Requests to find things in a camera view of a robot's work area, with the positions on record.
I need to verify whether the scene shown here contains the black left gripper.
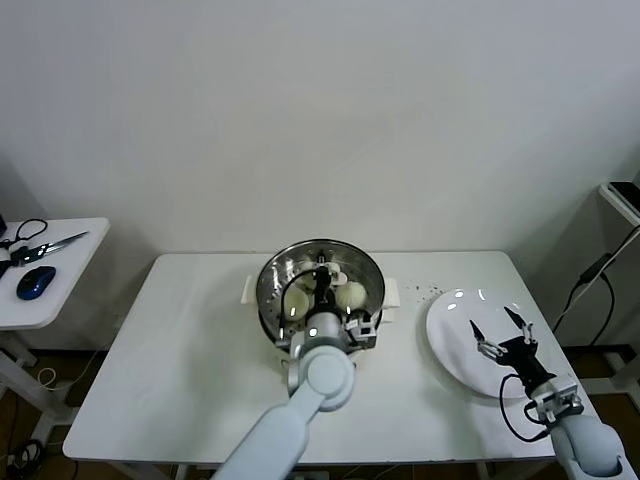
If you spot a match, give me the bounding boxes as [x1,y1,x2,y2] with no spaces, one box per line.
[312,253,337,315]

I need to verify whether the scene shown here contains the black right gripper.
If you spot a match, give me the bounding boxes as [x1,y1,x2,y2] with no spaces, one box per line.
[468,306,556,391]

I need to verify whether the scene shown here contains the perforated steel steamer basket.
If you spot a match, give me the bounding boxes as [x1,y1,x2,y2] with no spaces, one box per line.
[241,239,401,351]

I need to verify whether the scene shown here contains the large white plate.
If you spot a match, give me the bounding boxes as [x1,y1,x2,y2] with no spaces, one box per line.
[424,287,551,400]

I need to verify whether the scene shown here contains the white electric cooker pot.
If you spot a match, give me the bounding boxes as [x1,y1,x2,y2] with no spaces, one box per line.
[257,304,399,374]

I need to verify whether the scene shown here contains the white metal stand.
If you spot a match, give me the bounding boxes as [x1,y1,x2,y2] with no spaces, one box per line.
[597,182,640,401]

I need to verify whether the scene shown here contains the small white side table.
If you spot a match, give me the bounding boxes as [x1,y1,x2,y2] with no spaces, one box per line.
[0,217,110,431]

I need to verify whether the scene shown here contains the silver scissors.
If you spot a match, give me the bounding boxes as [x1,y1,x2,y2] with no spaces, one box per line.
[9,231,90,265]

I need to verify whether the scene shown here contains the blue computer mouse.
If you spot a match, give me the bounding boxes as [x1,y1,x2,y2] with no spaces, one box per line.
[14,266,56,301]

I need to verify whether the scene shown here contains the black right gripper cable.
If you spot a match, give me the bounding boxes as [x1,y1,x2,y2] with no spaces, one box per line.
[499,373,551,444]

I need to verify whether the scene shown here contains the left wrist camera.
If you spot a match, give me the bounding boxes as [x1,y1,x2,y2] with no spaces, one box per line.
[344,309,379,351]

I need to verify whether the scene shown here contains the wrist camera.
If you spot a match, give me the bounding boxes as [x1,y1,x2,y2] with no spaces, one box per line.
[534,372,584,424]
[344,309,379,351]

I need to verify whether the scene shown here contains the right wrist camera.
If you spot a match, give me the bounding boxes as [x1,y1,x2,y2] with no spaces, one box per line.
[534,372,584,424]

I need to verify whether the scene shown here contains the black power adapter with cable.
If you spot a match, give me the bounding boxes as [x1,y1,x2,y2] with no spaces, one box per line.
[549,224,640,349]

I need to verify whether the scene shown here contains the black floor cables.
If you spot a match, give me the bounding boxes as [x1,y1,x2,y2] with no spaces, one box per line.
[0,439,46,474]

